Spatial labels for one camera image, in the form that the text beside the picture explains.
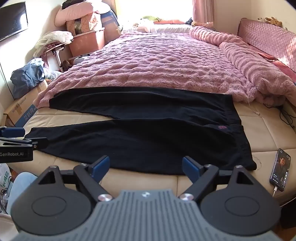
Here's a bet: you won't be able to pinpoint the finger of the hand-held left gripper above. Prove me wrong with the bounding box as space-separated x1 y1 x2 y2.
0 127 26 139
0 137 48 150

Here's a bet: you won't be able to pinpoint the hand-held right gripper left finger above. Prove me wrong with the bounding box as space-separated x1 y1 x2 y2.
37 156 114 202

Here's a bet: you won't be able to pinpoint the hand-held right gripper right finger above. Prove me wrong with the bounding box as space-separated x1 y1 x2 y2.
179 156 255 202

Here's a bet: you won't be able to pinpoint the black pants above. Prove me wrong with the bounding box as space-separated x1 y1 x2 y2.
24 87 258 176

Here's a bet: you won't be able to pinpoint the white plastic bag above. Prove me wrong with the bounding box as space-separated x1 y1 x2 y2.
0 163 12 194

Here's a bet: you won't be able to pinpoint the cardboard box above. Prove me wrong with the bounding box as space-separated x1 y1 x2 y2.
3 78 50 128

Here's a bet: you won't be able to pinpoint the person's jeans leg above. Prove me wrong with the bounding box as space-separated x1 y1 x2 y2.
6 173 39 215

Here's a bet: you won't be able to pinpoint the black smartphone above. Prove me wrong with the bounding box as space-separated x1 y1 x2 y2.
269 148 291 192

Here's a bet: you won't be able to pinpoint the small side table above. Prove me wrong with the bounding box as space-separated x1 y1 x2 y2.
43 42 66 73

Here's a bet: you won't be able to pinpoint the white cloth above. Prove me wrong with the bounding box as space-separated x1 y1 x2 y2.
33 31 74 58

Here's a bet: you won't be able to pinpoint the pink fluffy blanket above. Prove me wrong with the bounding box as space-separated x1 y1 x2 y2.
33 25 296 109

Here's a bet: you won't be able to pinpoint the patterned pink box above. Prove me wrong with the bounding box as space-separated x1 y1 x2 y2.
66 13 102 36

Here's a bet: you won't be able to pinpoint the pink pillow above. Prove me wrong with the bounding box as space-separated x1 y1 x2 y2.
54 3 112 27

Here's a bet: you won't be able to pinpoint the blue patterned storage bag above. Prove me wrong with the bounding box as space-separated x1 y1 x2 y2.
100 9 121 45

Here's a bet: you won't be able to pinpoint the white cushion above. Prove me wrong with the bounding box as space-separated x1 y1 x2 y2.
148 24 193 33

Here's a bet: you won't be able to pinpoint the pink quilted headboard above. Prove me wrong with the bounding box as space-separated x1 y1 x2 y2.
237 18 296 70

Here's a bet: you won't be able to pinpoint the pink curtain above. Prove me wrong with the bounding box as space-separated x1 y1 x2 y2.
192 0 214 26

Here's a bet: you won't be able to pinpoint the brown plush toy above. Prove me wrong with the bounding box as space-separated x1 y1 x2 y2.
265 17 283 28

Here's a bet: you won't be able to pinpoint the black cable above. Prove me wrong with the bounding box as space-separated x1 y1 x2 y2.
278 105 296 133

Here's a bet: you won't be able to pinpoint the wall television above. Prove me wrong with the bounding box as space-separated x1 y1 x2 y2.
0 1 29 42

